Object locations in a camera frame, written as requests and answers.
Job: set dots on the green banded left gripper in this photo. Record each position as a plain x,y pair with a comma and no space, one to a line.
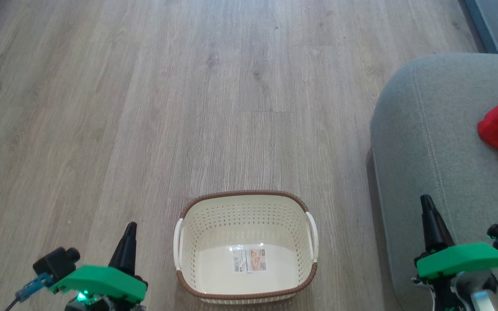
102,280

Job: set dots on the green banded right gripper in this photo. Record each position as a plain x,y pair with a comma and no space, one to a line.
461,259

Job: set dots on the grey fabric sofa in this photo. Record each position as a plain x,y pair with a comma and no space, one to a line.
439,151

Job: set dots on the paper label sticker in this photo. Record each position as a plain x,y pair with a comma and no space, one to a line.
249,260

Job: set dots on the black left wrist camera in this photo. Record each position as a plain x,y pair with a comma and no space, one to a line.
54,263

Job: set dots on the blue left camera connector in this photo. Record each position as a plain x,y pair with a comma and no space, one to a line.
35,287

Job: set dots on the cream laundry basket brown rim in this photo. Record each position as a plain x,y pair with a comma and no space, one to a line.
214,224

